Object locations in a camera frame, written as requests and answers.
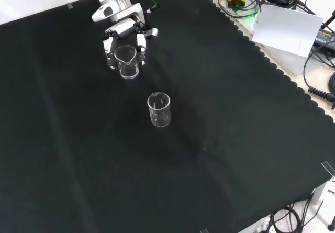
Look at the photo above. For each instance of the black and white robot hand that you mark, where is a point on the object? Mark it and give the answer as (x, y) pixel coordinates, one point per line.
(123, 27)

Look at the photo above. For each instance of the clear tall glass beaker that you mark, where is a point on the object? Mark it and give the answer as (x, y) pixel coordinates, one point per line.
(159, 117)

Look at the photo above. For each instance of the clear glass beaker with spout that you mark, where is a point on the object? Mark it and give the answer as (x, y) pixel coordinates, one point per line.
(128, 65)

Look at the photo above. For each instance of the black power supply box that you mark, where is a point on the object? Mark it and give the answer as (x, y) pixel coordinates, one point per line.
(325, 38)

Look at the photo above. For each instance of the black bench cloth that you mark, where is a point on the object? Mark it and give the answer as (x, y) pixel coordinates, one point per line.
(104, 151)

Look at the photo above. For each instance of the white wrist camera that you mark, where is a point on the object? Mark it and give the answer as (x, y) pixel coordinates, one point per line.
(100, 13)

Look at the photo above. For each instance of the pale board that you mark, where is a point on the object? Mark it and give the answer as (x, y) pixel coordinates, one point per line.
(285, 28)

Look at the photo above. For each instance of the grey tape strip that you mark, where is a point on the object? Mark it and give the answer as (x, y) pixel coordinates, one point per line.
(204, 230)
(328, 168)
(70, 5)

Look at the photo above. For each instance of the white metal bracket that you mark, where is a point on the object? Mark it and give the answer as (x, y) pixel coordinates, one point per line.
(325, 199)

